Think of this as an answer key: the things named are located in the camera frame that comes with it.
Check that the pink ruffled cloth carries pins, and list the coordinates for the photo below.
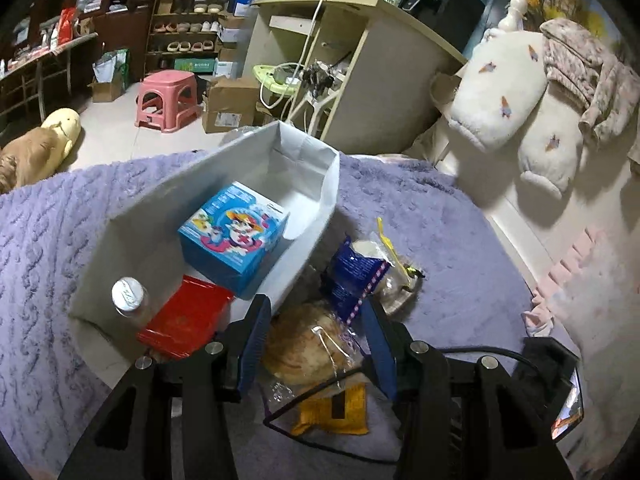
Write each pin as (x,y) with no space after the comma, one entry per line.
(565,280)

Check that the white paper box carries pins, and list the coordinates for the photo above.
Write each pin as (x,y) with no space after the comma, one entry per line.
(150,220)

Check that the black appliance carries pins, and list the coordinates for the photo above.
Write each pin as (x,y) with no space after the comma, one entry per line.
(460,10)

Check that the blue cartoon print box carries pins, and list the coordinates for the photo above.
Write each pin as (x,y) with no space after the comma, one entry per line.
(235,245)

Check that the large cardboard box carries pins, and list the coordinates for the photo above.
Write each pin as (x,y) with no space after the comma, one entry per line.
(230,100)

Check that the yellow snack packet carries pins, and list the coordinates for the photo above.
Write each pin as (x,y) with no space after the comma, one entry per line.
(350,410)

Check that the small clear capped bottle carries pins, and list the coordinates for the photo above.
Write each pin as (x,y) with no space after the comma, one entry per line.
(129,297)

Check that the white fleece pajama pants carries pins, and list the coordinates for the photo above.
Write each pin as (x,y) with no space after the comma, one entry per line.
(495,90)

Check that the pale green basket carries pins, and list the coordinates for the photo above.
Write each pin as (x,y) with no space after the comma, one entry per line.
(267,77)

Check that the purple fleece blanket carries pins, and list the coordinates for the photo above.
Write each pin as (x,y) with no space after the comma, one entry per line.
(50,235)

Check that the brown plush toy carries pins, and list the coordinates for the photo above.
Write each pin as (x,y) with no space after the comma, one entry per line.
(30,155)

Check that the red bag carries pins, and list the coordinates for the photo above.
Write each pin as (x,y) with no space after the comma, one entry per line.
(67,25)

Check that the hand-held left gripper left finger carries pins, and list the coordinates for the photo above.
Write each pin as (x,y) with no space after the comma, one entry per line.
(252,350)

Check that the cream bed headboard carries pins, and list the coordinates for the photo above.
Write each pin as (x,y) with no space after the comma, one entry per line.
(500,220)

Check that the green carton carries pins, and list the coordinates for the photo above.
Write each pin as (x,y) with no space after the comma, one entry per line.
(195,66)

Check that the blue snack packet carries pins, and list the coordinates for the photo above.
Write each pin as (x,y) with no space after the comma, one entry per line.
(350,270)

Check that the wooden shoe rack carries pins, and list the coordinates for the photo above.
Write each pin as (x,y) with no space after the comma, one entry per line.
(185,25)

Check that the clear zip bag with bread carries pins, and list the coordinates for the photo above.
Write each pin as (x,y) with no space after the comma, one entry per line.
(400,285)

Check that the floral fleece jacket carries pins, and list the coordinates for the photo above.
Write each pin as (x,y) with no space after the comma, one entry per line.
(590,75)

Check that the green white bag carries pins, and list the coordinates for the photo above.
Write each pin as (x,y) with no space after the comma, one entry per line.
(112,65)

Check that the red snack packet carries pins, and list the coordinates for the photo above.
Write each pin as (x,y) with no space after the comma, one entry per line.
(185,315)

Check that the dark wooden wardrobe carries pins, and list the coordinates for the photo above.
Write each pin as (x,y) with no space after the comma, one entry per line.
(115,35)

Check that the beige wooden desk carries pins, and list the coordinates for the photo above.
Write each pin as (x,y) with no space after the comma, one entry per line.
(390,60)

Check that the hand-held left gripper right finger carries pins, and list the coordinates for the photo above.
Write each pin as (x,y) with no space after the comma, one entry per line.
(380,350)

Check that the metal frame table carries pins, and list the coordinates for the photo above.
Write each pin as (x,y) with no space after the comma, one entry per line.
(45,60)

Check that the small open cardboard box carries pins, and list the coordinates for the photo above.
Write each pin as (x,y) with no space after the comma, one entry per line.
(105,91)

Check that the yellow plush toy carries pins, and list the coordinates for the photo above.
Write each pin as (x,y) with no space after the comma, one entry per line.
(65,130)

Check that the white bedpost finial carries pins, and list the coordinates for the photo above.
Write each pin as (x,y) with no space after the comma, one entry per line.
(510,17)

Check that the round bread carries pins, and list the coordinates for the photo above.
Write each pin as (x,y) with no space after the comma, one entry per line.
(300,345)

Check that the pink plastic stool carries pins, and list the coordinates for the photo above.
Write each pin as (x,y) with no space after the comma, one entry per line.
(167,82)

